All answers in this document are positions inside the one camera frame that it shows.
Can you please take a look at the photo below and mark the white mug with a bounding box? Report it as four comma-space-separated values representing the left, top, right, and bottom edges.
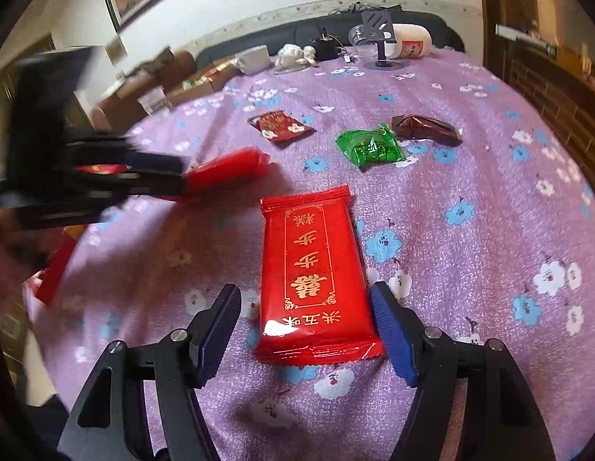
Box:
234, 45, 272, 75

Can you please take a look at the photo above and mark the dark cloth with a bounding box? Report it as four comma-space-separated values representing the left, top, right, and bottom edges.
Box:
326, 2, 404, 14

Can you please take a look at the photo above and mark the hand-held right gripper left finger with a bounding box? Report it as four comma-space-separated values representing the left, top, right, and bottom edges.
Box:
57, 283, 243, 461

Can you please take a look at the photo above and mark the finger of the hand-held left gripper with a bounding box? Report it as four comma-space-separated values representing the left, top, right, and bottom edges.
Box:
125, 149, 185, 176
120, 173, 188, 202

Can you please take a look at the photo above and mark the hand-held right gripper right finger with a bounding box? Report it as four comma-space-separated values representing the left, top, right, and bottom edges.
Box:
369, 281, 558, 461

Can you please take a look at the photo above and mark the white plush toy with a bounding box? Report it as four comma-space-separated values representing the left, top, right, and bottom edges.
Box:
276, 43, 318, 69

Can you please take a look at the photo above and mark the wooden display cabinet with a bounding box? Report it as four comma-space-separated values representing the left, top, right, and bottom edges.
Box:
475, 0, 595, 193

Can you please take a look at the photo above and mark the black leather sofa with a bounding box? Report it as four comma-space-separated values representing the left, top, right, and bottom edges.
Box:
196, 10, 466, 73

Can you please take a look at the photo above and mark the plain red snack packet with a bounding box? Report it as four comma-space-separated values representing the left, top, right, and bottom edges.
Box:
181, 146, 272, 202

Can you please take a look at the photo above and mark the grey phone stand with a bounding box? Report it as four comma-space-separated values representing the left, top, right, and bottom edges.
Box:
361, 10, 406, 70

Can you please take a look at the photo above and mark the large red gold-print snack packet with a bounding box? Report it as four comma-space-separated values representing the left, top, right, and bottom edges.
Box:
253, 185, 386, 366

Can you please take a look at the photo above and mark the brown cardboard box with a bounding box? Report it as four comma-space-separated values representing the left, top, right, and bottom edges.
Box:
168, 55, 241, 106

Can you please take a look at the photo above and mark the olive brown cloth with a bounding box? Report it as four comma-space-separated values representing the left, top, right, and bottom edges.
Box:
144, 45, 183, 70

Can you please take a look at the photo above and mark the clear plastic water cup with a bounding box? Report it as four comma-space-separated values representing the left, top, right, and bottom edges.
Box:
138, 85, 171, 116

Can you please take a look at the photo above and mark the yellow wall sticker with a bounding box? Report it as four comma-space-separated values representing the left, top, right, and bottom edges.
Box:
105, 36, 128, 63

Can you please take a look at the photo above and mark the brown snack packet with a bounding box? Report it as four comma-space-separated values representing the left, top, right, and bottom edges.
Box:
391, 113, 463, 147

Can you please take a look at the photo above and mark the red flowered snack packet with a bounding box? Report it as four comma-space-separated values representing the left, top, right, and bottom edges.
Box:
248, 110, 316, 149

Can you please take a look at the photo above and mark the red snack tray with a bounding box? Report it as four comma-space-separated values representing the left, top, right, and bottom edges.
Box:
23, 230, 80, 307

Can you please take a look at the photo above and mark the white jar red label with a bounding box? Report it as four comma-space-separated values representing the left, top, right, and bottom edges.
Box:
391, 23, 435, 58

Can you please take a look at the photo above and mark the brown armchair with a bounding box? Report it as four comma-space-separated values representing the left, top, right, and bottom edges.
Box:
88, 45, 197, 130

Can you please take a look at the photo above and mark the green snack packet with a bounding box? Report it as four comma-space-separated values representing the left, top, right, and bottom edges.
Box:
335, 122, 406, 171

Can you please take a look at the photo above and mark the pile of assorted snack packets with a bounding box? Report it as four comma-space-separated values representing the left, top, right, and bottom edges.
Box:
182, 58, 238, 87

